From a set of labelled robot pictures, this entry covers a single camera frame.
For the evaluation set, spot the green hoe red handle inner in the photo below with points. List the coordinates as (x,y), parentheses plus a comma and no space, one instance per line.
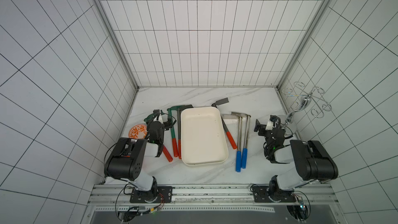
(174,130)

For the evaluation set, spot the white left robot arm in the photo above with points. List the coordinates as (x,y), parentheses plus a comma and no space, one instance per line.
(125,162)

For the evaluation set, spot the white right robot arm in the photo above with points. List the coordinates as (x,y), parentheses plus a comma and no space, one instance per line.
(310,159)

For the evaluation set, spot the green hoe red handle outer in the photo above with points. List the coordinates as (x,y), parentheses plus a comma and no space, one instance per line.
(164,150)

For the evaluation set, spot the cream plastic storage tray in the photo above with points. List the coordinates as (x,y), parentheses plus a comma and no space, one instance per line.
(203,140)

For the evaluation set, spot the orange patterned white bowl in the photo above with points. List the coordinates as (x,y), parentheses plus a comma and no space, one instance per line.
(137,132)

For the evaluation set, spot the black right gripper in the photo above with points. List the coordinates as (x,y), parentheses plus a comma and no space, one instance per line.
(261,127)

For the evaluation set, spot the green hoe red handle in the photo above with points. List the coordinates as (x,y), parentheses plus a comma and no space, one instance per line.
(174,130)
(164,150)

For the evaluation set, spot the chrome hoe blue handle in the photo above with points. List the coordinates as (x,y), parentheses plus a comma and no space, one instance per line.
(228,120)
(241,158)

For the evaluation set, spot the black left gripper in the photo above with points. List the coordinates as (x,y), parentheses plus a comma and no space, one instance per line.
(155,117)

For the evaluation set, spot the chrome cup holder stand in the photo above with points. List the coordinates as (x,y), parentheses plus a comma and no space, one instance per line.
(303,100)

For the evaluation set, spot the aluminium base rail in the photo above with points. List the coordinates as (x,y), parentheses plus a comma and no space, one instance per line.
(228,197)

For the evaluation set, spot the grey speckled hoe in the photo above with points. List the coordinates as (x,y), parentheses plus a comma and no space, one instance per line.
(179,110)
(226,130)

